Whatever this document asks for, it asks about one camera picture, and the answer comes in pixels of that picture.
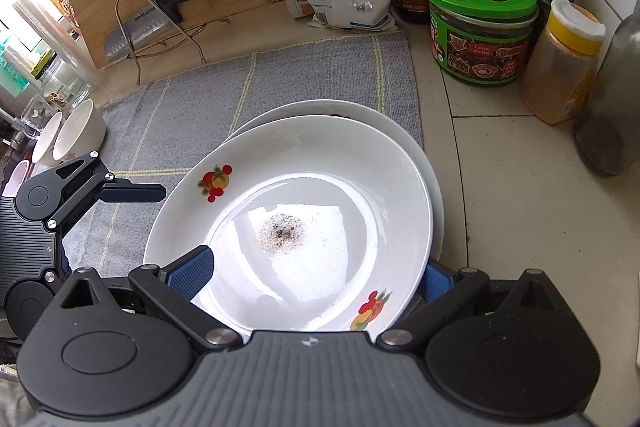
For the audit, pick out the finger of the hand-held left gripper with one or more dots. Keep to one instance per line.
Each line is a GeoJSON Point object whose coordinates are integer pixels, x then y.
{"type": "Point", "coordinates": [135, 193]}

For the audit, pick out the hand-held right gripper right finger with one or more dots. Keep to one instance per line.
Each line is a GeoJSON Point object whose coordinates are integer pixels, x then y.
{"type": "Point", "coordinates": [437, 282]}

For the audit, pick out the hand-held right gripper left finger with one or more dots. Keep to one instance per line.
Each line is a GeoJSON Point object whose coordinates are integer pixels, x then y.
{"type": "Point", "coordinates": [192, 274]}

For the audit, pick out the white pink flower bowl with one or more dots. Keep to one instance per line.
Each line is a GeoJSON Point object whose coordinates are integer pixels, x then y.
{"type": "Point", "coordinates": [80, 132]}
{"type": "Point", "coordinates": [47, 139]}

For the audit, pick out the white fruit print plate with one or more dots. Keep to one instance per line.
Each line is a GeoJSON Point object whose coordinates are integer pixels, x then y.
{"type": "Point", "coordinates": [310, 177]}
{"type": "Point", "coordinates": [407, 147]}

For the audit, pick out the clear glass cup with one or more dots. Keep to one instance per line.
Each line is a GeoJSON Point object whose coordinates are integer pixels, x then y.
{"type": "Point", "coordinates": [35, 117]}

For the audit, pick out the glass jar with lid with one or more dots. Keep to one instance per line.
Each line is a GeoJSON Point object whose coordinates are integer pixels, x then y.
{"type": "Point", "coordinates": [65, 87]}

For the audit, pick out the tall stack of clear cups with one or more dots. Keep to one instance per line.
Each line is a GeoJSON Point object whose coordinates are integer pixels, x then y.
{"type": "Point", "coordinates": [55, 42]}

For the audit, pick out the grey checked table cloth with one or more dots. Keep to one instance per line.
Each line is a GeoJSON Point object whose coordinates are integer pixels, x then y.
{"type": "Point", "coordinates": [300, 77]}

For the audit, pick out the yellow lidded spice jar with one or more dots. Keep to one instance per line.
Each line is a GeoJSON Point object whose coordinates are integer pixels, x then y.
{"type": "Point", "coordinates": [560, 72]}

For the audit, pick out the dark glass bottle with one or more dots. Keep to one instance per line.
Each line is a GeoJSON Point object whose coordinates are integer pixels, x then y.
{"type": "Point", "coordinates": [610, 107]}

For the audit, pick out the green lidded sauce jar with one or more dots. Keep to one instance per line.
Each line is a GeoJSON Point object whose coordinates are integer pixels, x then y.
{"type": "Point", "coordinates": [480, 37]}

